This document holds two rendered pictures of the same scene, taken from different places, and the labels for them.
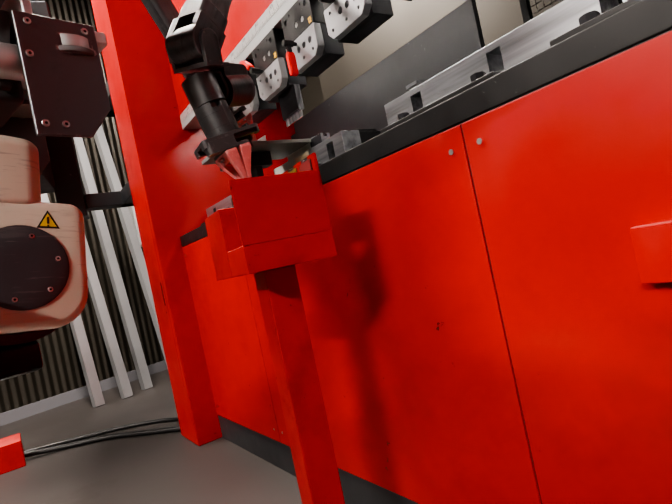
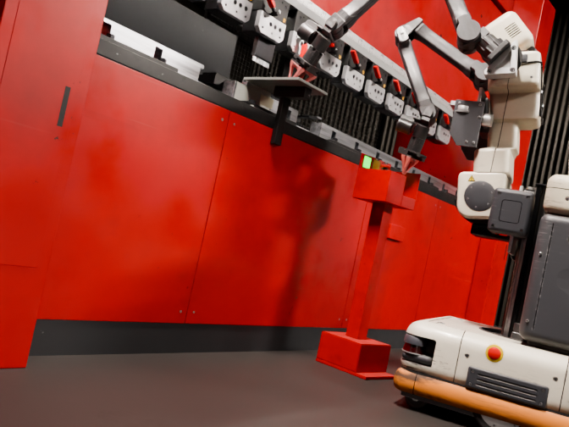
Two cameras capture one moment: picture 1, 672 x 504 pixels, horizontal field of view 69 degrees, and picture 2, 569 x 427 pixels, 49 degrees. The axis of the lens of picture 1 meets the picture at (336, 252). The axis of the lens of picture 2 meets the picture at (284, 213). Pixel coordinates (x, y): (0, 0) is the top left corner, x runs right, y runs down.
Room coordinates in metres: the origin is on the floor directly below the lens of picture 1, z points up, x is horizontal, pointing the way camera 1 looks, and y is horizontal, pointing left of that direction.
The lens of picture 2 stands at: (1.98, 2.39, 0.45)
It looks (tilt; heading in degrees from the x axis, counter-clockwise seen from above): 2 degrees up; 253
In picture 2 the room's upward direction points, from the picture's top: 12 degrees clockwise
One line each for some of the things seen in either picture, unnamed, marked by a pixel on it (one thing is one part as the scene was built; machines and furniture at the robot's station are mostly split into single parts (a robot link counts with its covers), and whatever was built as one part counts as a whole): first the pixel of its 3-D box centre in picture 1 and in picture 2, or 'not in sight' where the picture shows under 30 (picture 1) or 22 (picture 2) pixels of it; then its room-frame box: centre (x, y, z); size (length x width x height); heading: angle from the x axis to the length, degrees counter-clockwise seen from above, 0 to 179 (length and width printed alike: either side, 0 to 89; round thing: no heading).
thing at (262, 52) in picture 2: (291, 106); (262, 52); (1.48, 0.04, 1.13); 0.10 x 0.02 x 0.10; 34
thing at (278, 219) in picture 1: (263, 220); (387, 181); (0.89, 0.12, 0.75); 0.20 x 0.16 x 0.18; 28
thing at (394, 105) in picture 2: not in sight; (390, 96); (0.67, -0.51, 1.26); 0.15 x 0.09 x 0.17; 34
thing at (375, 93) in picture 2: not in sight; (370, 84); (0.83, -0.39, 1.26); 0.15 x 0.09 x 0.17; 34
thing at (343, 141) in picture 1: (315, 167); (261, 108); (1.43, 0.01, 0.92); 0.39 x 0.06 x 0.10; 34
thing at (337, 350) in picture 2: not in sight; (358, 354); (0.87, 0.14, 0.06); 0.25 x 0.20 x 0.12; 118
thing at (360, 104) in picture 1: (374, 129); (132, 36); (1.96, -0.25, 1.12); 1.13 x 0.02 x 0.44; 34
